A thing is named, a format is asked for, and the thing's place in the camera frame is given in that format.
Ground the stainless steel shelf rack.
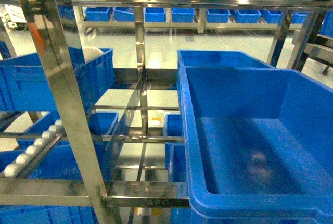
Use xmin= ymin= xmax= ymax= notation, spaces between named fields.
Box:
xmin=1 ymin=0 xmax=332 ymax=223

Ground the white roller track left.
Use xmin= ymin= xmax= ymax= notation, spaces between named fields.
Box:
xmin=1 ymin=119 xmax=65 ymax=178

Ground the blue crate left shelf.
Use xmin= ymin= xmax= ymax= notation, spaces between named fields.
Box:
xmin=1 ymin=47 xmax=115 ymax=112

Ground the far steel bench rack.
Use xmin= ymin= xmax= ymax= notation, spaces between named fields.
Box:
xmin=58 ymin=5 xmax=310 ymax=35

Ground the blue bin centre on rollers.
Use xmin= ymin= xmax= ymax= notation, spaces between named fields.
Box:
xmin=179 ymin=65 xmax=333 ymax=224

